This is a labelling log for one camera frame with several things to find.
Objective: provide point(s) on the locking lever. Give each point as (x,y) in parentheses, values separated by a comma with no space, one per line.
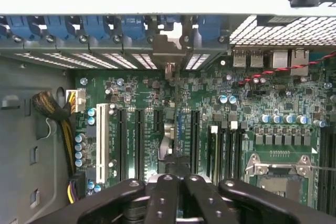
(323,168)

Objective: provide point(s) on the open grey PC case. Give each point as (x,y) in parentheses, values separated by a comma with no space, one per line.
(15,129)

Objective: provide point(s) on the blue expansion slot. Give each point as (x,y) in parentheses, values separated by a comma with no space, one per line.
(181,134)

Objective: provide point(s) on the CPU socket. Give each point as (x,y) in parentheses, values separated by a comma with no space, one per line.
(275,184)

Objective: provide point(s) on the blue card clip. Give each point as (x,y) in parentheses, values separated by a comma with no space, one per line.
(132,26)
(95,27)
(208,27)
(18,26)
(170,19)
(56,26)

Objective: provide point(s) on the green motherboard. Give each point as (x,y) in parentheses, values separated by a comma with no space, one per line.
(262,98)

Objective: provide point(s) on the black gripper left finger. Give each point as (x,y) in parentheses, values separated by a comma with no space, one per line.
(162,200)

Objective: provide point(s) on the short black expansion slot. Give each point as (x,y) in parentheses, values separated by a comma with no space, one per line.
(158,120)

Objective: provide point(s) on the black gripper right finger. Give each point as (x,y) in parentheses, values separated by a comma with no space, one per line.
(199,200)

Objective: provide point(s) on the white expansion slot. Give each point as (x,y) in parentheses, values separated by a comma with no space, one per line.
(102,142)

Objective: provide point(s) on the long black expansion slot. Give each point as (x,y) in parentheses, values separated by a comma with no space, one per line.
(139,142)
(121,145)
(195,142)

